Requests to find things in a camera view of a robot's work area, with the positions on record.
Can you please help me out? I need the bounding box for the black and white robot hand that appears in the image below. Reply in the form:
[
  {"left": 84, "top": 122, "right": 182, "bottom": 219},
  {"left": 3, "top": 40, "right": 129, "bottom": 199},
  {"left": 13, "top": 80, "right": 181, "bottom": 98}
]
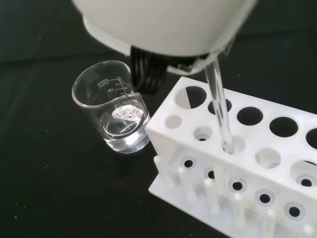
[{"left": 70, "top": 0, "right": 260, "bottom": 96}]

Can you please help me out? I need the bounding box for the white test tube rack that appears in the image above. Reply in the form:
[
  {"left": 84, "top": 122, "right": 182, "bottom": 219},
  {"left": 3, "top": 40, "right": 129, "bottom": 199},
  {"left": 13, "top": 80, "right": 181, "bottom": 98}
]
[{"left": 145, "top": 76, "right": 317, "bottom": 238}]

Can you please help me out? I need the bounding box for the clear glass beaker with water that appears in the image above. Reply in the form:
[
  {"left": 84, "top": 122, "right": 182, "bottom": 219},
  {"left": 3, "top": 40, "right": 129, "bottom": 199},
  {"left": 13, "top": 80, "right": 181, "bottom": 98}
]
[{"left": 71, "top": 60, "right": 152, "bottom": 155}]

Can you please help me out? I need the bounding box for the black bench cloth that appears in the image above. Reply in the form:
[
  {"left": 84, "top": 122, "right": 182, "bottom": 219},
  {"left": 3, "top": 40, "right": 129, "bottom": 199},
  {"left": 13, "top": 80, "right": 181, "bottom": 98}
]
[{"left": 0, "top": 0, "right": 317, "bottom": 238}]

